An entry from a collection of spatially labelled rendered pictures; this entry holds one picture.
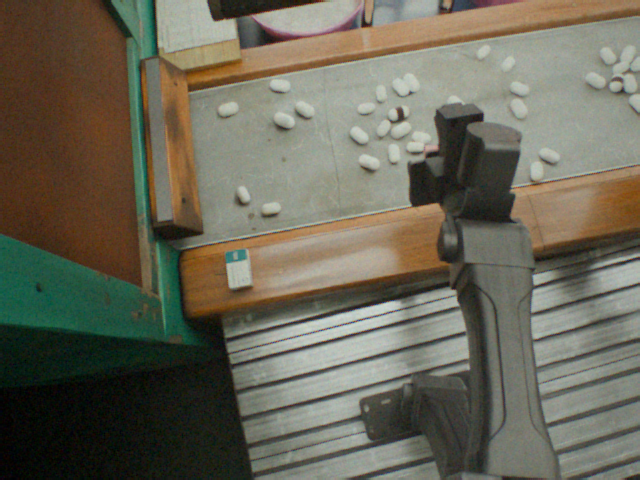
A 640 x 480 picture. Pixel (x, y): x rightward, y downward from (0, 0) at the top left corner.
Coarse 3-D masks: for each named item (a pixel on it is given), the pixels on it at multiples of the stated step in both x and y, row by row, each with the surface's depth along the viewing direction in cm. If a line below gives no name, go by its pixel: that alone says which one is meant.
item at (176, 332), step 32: (160, 256) 67; (160, 288) 65; (192, 320) 77; (96, 352) 63; (128, 352) 85; (160, 352) 80; (192, 352) 94; (224, 352) 113; (0, 384) 93; (32, 384) 107
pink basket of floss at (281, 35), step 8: (360, 0) 90; (360, 8) 84; (352, 16) 84; (264, 24) 84; (336, 24) 83; (344, 24) 86; (272, 32) 86; (280, 32) 84; (288, 32) 83; (296, 32) 83; (304, 32) 83; (312, 32) 83; (320, 32) 83; (328, 32) 85; (280, 40) 89; (288, 40) 88
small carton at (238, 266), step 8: (232, 256) 71; (240, 256) 71; (248, 256) 72; (232, 264) 71; (240, 264) 71; (248, 264) 71; (232, 272) 70; (240, 272) 70; (248, 272) 70; (232, 280) 70; (240, 280) 70; (248, 280) 70; (232, 288) 70; (240, 288) 71
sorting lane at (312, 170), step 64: (384, 64) 84; (448, 64) 83; (576, 64) 82; (192, 128) 82; (256, 128) 82; (320, 128) 81; (576, 128) 79; (256, 192) 78; (320, 192) 78; (384, 192) 77
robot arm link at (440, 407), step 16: (416, 384) 62; (432, 384) 61; (448, 384) 61; (416, 400) 61; (432, 400) 57; (448, 400) 57; (464, 400) 58; (416, 416) 61; (432, 416) 55; (448, 416) 52; (464, 416) 53; (432, 432) 53; (448, 432) 49; (464, 432) 49; (432, 448) 53; (448, 448) 46; (464, 448) 45; (448, 464) 43
